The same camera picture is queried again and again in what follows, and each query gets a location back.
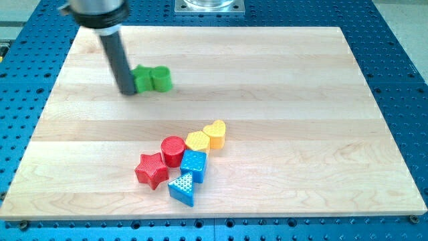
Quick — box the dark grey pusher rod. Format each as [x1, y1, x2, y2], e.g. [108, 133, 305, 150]
[100, 32, 136, 96]

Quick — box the red star block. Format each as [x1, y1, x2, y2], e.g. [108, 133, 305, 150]
[134, 153, 169, 190]

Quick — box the wooden board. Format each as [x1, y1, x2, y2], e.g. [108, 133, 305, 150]
[1, 26, 427, 221]

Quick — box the green cylinder block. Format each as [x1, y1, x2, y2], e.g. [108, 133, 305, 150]
[150, 66, 173, 92]

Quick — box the blue perforated table plate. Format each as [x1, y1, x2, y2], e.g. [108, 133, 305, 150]
[1, 1, 427, 240]

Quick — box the red cylinder block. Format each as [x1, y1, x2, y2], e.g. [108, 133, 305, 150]
[160, 136, 186, 168]

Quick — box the yellow hexagon block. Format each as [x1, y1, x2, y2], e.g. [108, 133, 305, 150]
[185, 131, 210, 154]

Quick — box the yellow heart block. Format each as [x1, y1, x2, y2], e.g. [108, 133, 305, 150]
[203, 120, 226, 149]

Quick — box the blue cube block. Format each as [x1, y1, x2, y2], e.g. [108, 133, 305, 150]
[180, 150, 208, 183]

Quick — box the blue triangle block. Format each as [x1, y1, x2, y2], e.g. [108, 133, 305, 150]
[168, 172, 194, 207]

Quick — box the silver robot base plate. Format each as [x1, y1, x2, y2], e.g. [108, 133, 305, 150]
[174, 0, 245, 15]

